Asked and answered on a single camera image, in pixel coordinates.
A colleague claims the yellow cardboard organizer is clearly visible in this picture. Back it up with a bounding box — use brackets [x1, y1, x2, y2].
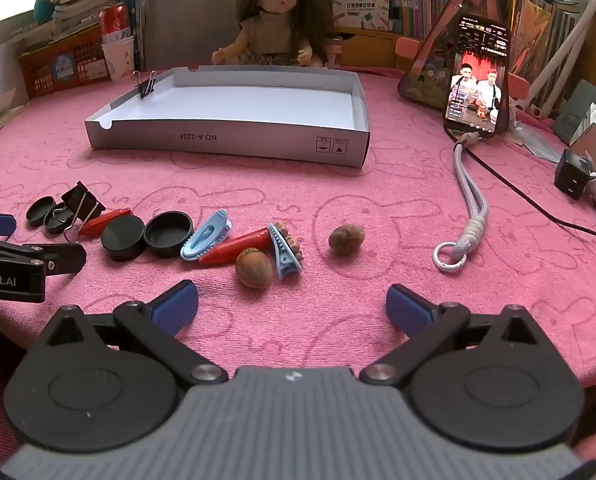
[335, 27, 424, 68]

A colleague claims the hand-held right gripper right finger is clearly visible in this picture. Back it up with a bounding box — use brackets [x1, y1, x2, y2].
[365, 284, 544, 387]

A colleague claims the large black binder clip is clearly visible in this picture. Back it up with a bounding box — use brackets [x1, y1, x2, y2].
[60, 182, 106, 246]

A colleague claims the grey lanyard with ring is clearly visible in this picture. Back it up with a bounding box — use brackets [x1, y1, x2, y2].
[432, 142, 490, 275]

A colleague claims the stack of lying books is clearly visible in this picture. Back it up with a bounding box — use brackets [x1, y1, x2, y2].
[43, 0, 124, 43]

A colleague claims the white pipe stand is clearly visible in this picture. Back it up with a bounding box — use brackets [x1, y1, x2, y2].
[515, 0, 596, 116]

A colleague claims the thick black round cap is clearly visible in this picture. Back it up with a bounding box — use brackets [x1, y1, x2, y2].
[101, 216, 145, 262]
[144, 211, 195, 259]

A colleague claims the grey plastic storage box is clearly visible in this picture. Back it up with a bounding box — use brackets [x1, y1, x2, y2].
[145, 0, 251, 72]

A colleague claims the blue hair clip with bears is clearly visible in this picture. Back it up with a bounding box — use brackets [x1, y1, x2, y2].
[267, 221, 305, 281]

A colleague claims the red crayon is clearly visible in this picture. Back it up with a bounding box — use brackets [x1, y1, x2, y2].
[198, 227, 274, 266]
[78, 207, 135, 237]

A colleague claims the white paper cup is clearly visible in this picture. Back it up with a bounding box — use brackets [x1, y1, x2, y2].
[101, 37, 141, 82]

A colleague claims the black smartphone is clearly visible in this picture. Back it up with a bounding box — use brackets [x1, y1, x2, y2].
[444, 14, 511, 138]

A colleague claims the small black round cap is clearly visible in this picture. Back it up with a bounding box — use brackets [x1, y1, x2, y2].
[45, 204, 79, 235]
[26, 196, 56, 226]

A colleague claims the pink embossed towel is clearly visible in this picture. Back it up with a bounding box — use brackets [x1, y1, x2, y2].
[0, 65, 596, 480]

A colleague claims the clear plastic sleeve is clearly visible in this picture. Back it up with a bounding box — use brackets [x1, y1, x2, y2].
[515, 125, 566, 161]

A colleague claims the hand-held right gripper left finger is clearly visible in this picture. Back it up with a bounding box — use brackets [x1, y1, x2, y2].
[45, 280, 229, 391]

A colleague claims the teal notebook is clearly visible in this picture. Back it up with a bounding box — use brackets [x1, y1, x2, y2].
[553, 80, 596, 143]

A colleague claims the pink triangular printed case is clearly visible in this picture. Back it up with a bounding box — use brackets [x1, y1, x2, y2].
[397, 0, 516, 111]

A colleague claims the white cardboard box tray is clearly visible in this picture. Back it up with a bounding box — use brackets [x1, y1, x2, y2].
[84, 66, 371, 168]

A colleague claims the brown-haired doll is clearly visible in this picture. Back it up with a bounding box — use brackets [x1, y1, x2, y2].
[212, 0, 336, 68]

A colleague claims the red soda can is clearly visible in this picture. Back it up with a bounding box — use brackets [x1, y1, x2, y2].
[99, 4, 131, 43]

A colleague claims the brown walnut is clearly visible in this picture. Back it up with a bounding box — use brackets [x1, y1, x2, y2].
[235, 248, 274, 289]
[328, 224, 366, 257]

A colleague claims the black cable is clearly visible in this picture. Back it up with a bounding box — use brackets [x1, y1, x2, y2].
[445, 125, 596, 246]

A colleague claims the small black binder clip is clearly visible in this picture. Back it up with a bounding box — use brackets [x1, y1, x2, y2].
[134, 71, 158, 100]

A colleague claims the plain light blue hair clip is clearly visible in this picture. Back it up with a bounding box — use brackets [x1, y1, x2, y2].
[180, 209, 233, 262]

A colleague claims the orange plastic basket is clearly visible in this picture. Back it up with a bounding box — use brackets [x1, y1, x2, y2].
[18, 25, 110, 100]

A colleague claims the colourful printed stationery box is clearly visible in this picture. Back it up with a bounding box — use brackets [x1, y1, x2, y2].
[332, 0, 391, 32]

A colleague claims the black charger cube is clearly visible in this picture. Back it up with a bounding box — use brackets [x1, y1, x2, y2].
[554, 149, 593, 201]

